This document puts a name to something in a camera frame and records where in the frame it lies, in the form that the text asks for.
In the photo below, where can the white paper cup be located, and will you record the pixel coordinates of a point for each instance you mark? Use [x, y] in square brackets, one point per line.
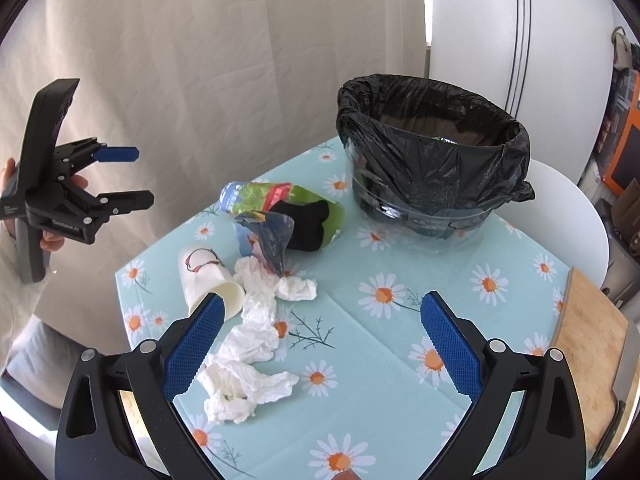
[201, 272]

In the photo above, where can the orange Philips box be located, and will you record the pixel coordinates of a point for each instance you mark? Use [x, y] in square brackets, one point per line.
[617, 148]

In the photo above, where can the black trash bag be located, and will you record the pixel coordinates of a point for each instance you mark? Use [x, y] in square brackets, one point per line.
[432, 145]

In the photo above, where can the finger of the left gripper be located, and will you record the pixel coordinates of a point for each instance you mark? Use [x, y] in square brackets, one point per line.
[116, 154]
[127, 201]

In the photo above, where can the kitchen cleaver knife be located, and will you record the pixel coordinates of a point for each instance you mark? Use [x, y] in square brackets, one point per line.
[620, 389]

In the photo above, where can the black sock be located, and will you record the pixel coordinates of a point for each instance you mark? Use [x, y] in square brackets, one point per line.
[308, 221]

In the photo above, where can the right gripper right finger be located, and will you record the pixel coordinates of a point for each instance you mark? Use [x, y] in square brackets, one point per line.
[547, 439]

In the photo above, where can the daisy pattern tablecloth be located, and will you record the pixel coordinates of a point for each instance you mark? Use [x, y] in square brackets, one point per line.
[372, 398]

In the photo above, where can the wooden cutting board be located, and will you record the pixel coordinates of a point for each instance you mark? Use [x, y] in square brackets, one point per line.
[591, 332]

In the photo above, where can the white refrigerator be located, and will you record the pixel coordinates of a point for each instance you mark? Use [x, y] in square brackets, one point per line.
[547, 63]

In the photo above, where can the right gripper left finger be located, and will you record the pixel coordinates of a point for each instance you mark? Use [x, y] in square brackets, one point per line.
[95, 440]

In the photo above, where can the white tissue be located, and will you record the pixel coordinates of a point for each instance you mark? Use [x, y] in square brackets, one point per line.
[263, 289]
[233, 385]

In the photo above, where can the clear plastic wrapper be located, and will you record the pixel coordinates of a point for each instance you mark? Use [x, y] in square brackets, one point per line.
[265, 236]

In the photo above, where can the white chair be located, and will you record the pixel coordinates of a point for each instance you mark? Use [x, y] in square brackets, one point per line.
[561, 219]

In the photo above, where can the transparent trash bin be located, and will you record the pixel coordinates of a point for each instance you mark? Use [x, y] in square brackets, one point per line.
[447, 229]

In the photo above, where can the person's left hand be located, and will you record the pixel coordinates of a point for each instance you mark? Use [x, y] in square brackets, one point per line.
[42, 203]

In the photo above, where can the green snack bag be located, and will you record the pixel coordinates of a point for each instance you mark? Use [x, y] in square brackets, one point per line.
[237, 197]

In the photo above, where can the beige curtain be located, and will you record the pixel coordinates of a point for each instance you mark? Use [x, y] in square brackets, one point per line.
[209, 91]

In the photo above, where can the beige hanging bag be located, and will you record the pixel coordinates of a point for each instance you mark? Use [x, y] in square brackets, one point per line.
[622, 49]

